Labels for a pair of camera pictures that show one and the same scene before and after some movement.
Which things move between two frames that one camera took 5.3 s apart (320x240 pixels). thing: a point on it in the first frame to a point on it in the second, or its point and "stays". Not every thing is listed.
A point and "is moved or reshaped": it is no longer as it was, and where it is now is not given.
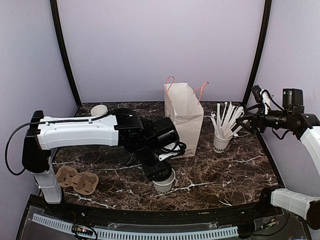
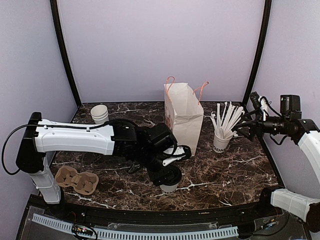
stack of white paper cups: (99, 110) stays
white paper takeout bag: (183, 105) stays
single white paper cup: (165, 185) is moved or reshaped
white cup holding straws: (220, 145) stays
